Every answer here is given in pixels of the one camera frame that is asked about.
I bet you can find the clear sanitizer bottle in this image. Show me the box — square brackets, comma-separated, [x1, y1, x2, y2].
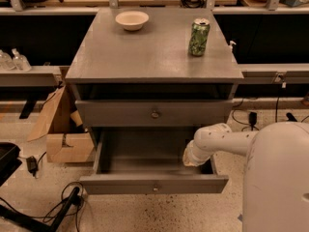
[0, 50, 15, 71]
[12, 48, 32, 72]

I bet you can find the green soda can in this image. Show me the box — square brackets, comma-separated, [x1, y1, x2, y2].
[188, 18, 211, 56]

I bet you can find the grey bench right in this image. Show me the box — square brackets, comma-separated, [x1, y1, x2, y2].
[239, 64, 309, 84]

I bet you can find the grey bench left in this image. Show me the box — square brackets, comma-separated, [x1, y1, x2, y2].
[0, 66, 62, 87]

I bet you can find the grey drawer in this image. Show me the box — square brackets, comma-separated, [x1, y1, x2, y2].
[75, 100, 232, 127]
[80, 128, 229, 194]

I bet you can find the black power adapter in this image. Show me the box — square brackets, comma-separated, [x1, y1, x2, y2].
[231, 109, 261, 132]
[26, 153, 46, 177]

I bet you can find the grey bench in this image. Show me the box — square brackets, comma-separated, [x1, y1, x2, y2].
[239, 64, 309, 84]
[0, 66, 62, 87]

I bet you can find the clear sanitizer bottle left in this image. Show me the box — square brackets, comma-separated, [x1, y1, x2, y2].
[0, 50, 15, 71]

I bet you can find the grey drawer cabinet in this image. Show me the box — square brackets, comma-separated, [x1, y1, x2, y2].
[66, 8, 242, 140]

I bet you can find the black stand with cables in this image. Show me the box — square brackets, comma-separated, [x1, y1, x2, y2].
[0, 181, 85, 232]

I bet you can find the white paper bowl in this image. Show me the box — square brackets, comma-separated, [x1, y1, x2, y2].
[115, 11, 149, 31]

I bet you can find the black bin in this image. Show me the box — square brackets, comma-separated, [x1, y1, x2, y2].
[0, 142, 22, 187]

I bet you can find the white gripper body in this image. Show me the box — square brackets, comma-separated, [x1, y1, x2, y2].
[183, 140, 213, 166]

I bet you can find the black power adapter right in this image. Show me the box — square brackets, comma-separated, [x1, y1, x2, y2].
[231, 109, 261, 132]

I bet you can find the black power adapter left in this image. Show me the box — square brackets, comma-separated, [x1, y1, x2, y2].
[26, 153, 46, 177]

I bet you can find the open cardboard box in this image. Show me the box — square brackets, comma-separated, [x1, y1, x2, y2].
[26, 66, 97, 164]

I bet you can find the small white pump bottle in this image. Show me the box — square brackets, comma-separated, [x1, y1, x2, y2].
[229, 41, 237, 53]

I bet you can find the grey top drawer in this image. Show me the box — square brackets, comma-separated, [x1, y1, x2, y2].
[75, 100, 232, 127]

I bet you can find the clear sanitizer bottle right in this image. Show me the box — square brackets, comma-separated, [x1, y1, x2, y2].
[12, 48, 32, 72]

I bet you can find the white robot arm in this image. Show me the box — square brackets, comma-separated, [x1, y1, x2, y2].
[183, 122, 309, 232]

